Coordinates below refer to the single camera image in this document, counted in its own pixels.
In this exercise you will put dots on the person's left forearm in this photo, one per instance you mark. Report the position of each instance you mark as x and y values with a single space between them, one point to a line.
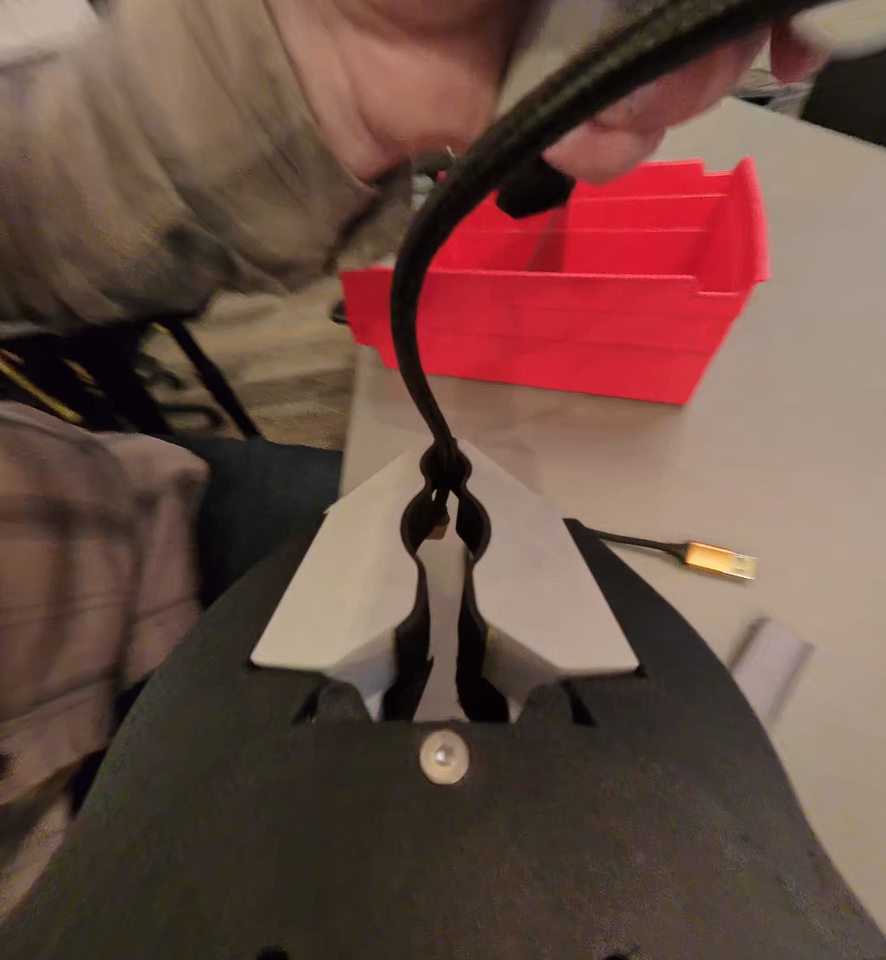
150 150

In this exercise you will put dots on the black chair frame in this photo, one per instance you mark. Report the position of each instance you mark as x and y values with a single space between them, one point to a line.
203 375

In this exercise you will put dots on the grey slim usb hub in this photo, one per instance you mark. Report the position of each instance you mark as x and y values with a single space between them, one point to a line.
769 664

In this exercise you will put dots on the red plastic bin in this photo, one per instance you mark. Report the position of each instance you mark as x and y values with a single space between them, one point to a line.
563 330

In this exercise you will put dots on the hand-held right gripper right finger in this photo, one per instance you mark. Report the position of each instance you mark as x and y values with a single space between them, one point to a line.
555 600

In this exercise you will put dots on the black mesh office chair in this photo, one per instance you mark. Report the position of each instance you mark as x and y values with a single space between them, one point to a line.
870 105

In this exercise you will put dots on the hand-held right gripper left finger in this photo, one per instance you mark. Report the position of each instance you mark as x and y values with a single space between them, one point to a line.
338 600

